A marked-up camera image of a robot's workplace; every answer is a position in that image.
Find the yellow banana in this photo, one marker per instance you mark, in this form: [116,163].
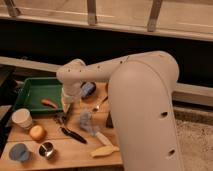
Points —
[104,151]

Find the black remote control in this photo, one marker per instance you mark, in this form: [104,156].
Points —
[109,123]

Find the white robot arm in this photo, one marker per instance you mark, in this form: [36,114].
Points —
[140,90]

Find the orange carrot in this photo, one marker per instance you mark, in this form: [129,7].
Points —
[49,103]

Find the green plastic tray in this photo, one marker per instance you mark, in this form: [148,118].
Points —
[35,90]

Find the dark bowl with blue sponge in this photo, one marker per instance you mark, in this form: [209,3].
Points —
[87,89]

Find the white handled tool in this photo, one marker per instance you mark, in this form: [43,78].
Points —
[103,139]

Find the small metal cup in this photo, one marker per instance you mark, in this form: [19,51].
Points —
[46,150]

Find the black handled brush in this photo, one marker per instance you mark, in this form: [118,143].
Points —
[60,119]

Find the blue grey cloth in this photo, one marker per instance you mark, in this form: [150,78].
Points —
[85,122]

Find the yellow orange fruit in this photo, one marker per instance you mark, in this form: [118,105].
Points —
[37,132]

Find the white paper cup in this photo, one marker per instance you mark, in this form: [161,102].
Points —
[22,118]

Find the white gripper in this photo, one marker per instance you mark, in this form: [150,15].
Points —
[70,93]

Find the metal spoon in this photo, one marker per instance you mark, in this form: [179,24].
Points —
[97,107]

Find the wooden table board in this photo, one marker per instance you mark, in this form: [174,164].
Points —
[69,152]

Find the blue plastic cup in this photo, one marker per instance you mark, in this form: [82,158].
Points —
[19,152]

